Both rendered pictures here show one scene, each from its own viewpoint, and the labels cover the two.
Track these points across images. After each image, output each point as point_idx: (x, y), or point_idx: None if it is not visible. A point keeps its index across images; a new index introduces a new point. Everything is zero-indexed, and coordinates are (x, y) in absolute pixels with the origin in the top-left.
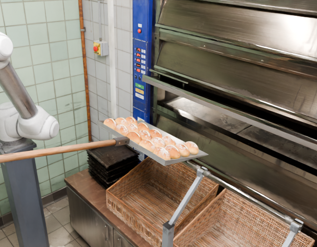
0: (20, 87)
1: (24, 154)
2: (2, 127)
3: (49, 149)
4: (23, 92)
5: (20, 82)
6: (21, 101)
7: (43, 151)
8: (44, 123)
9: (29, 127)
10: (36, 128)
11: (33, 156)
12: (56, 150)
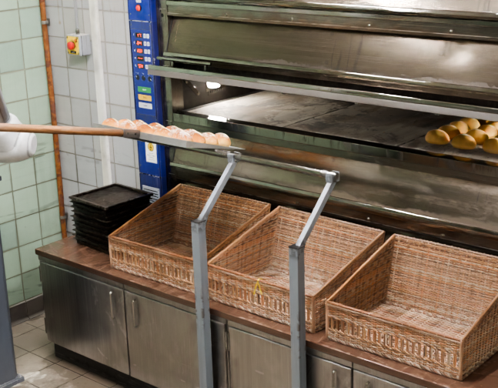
0: None
1: (28, 126)
2: None
3: (51, 125)
4: None
5: None
6: None
7: (46, 126)
8: (19, 133)
9: (0, 138)
10: (10, 139)
11: (38, 129)
12: (58, 128)
